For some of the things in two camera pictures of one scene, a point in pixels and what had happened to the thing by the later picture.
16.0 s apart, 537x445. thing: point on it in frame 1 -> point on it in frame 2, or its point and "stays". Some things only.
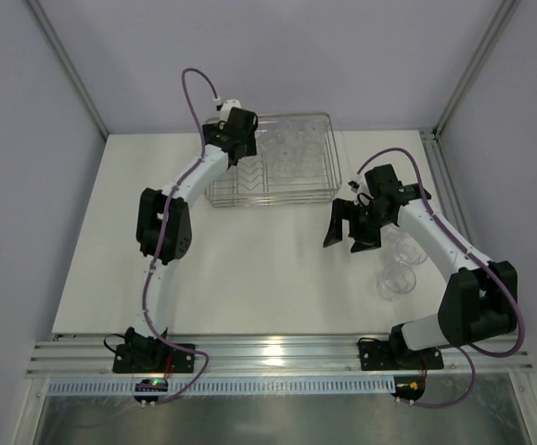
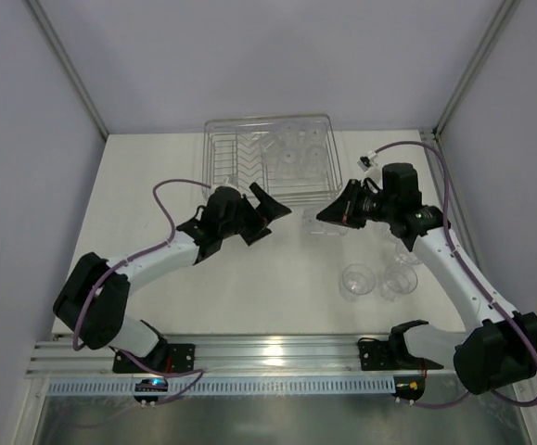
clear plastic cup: (396, 278) stays
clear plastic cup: (390, 235) stays
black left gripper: (238, 151) -> (253, 216)
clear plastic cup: (410, 250) stays
